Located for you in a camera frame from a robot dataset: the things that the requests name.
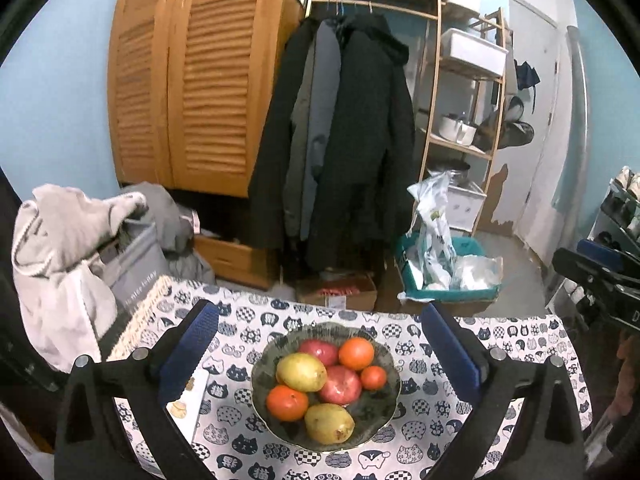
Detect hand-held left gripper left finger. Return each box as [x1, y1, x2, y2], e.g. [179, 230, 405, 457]
[54, 300, 221, 480]

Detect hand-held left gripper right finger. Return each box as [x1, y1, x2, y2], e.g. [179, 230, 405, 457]
[420, 301, 587, 480]

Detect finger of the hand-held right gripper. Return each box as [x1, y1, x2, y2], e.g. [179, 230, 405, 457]
[576, 239, 640, 272]
[552, 247, 610, 290]

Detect small orange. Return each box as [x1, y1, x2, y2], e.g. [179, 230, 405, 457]
[360, 365, 388, 392]

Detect green glass bowl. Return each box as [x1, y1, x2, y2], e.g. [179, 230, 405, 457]
[250, 322, 401, 453]

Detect medium orange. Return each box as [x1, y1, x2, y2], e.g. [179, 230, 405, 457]
[338, 337, 376, 372]

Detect large orange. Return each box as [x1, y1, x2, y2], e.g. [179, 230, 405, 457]
[265, 385, 310, 422]

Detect red apple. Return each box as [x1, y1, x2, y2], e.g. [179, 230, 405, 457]
[299, 338, 341, 367]
[318, 365, 363, 406]

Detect shoe rack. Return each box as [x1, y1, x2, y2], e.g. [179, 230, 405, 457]
[545, 165, 640, 321]

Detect white sticker card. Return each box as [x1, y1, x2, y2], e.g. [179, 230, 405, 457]
[167, 367, 211, 443]

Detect cat-print tablecloth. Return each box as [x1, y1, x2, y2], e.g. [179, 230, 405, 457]
[107, 275, 593, 480]

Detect clear plastic bag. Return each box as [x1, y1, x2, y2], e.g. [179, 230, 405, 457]
[452, 254, 505, 291]

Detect grey metal pipe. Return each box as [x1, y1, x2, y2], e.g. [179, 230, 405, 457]
[562, 25, 591, 271]

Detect grey fabric bin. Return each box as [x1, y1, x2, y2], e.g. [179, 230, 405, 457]
[100, 220, 171, 321]

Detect wooden drawer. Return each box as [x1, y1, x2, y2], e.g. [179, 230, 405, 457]
[192, 235, 281, 288]

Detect teal plastic crate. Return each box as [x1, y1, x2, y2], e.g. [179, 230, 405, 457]
[397, 232, 503, 301]

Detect white patterned drawer box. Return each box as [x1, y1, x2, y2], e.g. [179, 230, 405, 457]
[447, 180, 488, 233]

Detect red-printed cardboard box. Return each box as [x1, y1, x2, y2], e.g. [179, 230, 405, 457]
[295, 271, 378, 311]

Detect grey door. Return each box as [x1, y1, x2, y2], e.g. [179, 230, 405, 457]
[492, 0, 561, 241]

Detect dark grey garment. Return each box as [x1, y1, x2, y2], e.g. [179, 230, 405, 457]
[120, 182, 216, 286]

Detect dark hanging bags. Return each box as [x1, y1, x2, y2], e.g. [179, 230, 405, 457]
[477, 95, 536, 153]

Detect metal basin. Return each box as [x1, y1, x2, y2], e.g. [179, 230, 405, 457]
[430, 160, 472, 181]

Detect steel pot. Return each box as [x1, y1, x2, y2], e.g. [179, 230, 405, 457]
[439, 112, 478, 143]

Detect dark blue umbrella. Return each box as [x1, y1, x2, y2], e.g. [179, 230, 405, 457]
[514, 60, 542, 91]

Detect wooden shelf rack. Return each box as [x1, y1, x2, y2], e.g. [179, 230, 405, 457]
[415, 0, 511, 238]

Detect grey jacket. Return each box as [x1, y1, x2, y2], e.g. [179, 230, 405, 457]
[282, 20, 343, 241]

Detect black hooded coat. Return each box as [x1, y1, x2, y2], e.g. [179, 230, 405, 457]
[305, 12, 418, 271]

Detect louvered wooden wardrobe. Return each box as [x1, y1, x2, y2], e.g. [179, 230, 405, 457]
[106, 0, 301, 198]

